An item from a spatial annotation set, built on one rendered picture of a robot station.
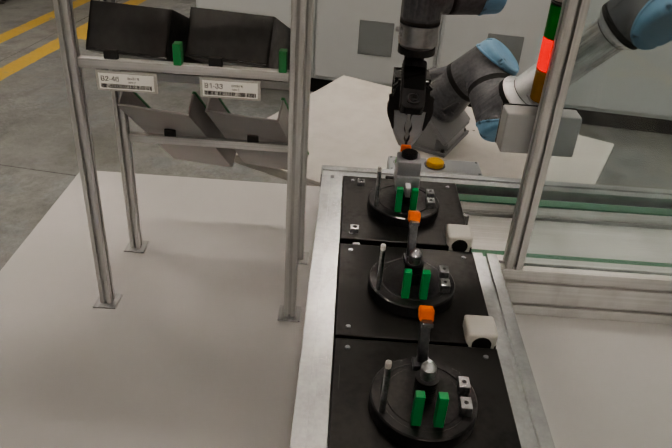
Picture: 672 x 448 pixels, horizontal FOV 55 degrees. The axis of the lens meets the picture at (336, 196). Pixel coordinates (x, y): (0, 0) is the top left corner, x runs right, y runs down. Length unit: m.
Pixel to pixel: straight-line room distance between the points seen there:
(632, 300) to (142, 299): 0.88
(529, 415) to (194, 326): 0.56
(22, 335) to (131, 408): 0.26
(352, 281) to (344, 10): 3.29
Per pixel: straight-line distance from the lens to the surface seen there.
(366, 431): 0.86
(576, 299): 1.26
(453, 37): 4.24
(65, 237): 1.43
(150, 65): 0.98
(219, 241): 1.36
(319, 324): 1.02
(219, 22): 1.01
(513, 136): 1.09
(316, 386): 0.93
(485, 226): 1.38
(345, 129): 1.87
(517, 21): 4.23
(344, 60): 4.34
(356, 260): 1.13
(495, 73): 1.67
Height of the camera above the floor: 1.63
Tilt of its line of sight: 30 degrees down
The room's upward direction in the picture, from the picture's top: 4 degrees clockwise
